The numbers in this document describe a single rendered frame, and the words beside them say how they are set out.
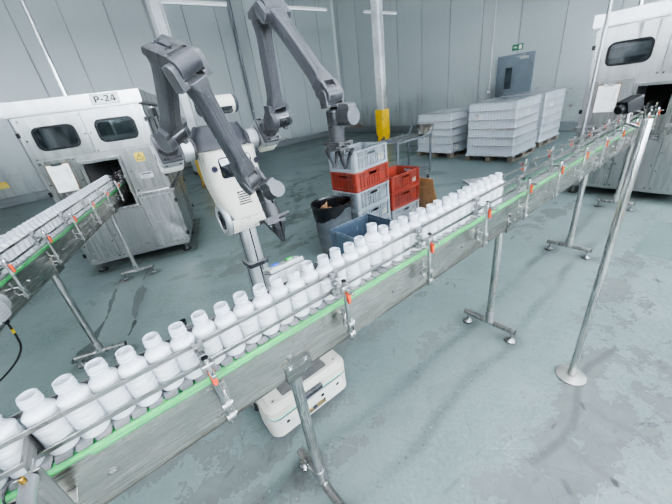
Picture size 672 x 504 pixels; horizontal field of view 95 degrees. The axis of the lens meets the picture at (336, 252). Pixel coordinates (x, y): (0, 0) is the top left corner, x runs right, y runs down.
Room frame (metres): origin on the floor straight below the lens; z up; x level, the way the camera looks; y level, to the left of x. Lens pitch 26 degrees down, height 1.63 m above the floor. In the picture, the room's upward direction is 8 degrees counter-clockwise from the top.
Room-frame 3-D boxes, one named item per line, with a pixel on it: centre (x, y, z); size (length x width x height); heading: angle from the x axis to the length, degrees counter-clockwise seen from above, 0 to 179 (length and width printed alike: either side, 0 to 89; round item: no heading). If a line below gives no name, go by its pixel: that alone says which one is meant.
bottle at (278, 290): (0.83, 0.20, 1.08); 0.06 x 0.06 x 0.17
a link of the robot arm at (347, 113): (1.16, -0.09, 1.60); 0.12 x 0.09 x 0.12; 38
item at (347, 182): (3.65, -0.41, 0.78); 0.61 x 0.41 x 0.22; 132
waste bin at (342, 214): (3.24, -0.02, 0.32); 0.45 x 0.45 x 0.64
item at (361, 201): (3.64, -0.41, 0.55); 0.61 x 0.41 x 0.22; 133
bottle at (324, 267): (0.92, 0.05, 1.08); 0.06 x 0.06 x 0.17
